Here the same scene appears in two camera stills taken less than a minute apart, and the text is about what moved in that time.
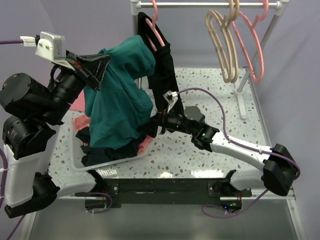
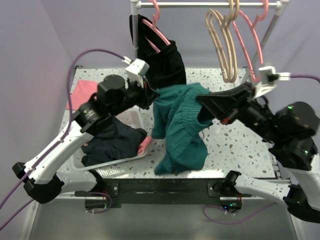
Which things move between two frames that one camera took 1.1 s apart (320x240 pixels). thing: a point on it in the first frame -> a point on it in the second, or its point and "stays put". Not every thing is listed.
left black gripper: (96, 64) -> (148, 94)
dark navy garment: (90, 155) stays put
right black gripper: (162, 118) -> (224, 104)
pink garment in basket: (144, 144) stays put
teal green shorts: (118, 106) -> (176, 120)
